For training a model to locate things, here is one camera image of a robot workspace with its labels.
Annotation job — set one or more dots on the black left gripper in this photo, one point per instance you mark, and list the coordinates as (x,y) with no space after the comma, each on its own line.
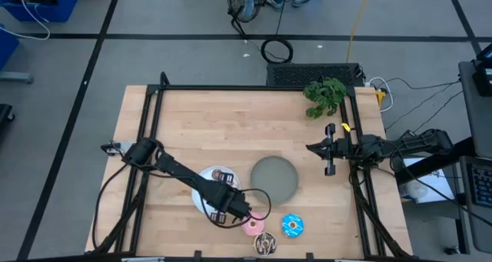
(219,198)

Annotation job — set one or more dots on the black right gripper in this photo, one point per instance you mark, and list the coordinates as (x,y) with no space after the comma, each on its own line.
(346,148)

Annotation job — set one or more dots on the pink frosted donut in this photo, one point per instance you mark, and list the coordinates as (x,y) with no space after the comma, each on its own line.
(256,230)

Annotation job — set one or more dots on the blue frosted drizzled donut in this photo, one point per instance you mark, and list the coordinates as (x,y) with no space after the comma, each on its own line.
(286,220)

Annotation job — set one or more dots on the small brown frosted donut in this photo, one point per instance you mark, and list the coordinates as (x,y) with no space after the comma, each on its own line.
(217,174)

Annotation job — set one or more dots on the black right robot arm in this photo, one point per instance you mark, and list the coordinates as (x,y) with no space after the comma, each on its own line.
(423,141)

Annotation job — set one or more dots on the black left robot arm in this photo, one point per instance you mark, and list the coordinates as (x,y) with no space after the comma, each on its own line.
(180,171)

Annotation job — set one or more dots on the yellow clip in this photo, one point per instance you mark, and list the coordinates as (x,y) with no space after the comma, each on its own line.
(346,127)

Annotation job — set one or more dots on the chocolate frosted drizzled donut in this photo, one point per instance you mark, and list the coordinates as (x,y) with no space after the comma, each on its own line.
(271,250)

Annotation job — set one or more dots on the grey green round plate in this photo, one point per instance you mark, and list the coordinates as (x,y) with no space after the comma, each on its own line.
(274,179)

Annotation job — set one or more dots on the green potted plant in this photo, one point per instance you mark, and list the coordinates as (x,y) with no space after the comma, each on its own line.
(326,95)

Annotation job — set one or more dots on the white round plate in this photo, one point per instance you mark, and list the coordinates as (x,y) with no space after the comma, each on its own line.
(203,175)

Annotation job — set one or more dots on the black computer case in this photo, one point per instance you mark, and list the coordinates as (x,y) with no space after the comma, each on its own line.
(288,74)

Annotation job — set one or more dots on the white paper sheet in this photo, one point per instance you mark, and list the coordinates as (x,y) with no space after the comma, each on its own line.
(434,185)

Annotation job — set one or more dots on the grey desk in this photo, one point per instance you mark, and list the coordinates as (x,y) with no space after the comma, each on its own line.
(476,120)

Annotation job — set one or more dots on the black floor fan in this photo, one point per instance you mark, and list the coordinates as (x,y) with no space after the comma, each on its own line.
(246,4)

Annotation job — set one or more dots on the black keyboard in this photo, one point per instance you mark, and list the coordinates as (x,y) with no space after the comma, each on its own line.
(482,185)

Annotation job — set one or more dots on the black electronic device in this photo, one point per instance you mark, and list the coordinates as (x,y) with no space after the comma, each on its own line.
(485,81)

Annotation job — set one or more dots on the black chair base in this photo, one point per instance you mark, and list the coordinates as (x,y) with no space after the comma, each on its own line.
(5,112)

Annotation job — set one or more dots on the grey metal base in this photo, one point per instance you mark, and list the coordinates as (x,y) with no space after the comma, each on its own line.
(15,77)

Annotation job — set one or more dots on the blue plastic bin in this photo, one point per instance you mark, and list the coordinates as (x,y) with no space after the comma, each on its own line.
(65,8)
(7,47)

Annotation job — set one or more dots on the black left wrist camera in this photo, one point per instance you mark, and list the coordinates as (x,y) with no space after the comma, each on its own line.
(238,206)

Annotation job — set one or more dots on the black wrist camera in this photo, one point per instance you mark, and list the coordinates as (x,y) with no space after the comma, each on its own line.
(369,143)
(238,206)

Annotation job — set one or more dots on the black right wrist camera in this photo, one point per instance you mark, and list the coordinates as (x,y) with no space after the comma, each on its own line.
(369,143)

